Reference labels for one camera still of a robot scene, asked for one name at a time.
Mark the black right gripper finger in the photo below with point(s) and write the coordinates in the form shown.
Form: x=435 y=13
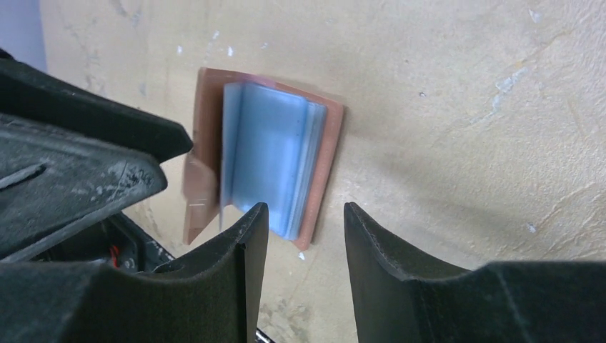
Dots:
x=402 y=294

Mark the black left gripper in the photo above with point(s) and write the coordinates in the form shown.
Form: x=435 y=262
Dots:
x=111 y=281

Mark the pink leather card holder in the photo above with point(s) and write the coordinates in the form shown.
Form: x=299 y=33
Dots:
x=259 y=140

